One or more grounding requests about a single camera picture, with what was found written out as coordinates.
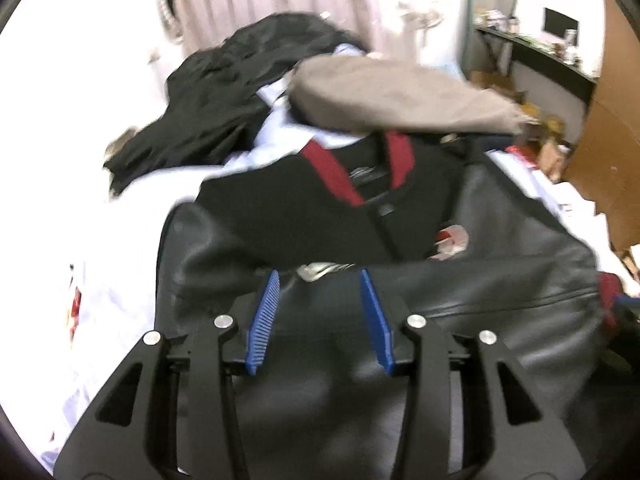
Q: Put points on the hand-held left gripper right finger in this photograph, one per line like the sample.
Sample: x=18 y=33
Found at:
x=377 y=325

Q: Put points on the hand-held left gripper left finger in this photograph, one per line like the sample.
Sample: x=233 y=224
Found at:
x=262 y=325

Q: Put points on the black jacket with red trim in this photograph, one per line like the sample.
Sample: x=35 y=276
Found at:
x=300 y=200

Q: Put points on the light blue bed sheet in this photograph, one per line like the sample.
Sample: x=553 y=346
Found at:
x=280 y=125

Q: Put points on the floral blanket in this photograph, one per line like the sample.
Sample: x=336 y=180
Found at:
x=550 y=185

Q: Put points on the black crumpled garment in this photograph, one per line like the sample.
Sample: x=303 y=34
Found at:
x=215 y=100

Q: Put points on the taupe folded garment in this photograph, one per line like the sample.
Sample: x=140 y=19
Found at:
x=390 y=95

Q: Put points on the cardboard box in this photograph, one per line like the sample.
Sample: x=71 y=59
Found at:
x=495 y=85

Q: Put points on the wooden cabinet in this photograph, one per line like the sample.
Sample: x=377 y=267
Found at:
x=615 y=135

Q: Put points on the white standing fan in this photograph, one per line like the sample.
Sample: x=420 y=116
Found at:
x=422 y=17

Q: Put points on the black desk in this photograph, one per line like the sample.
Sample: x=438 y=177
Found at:
x=540 y=55

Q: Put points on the white corrugated pipe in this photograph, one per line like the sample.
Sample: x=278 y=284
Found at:
x=162 y=0

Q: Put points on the black monitor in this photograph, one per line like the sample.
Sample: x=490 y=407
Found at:
x=560 y=22

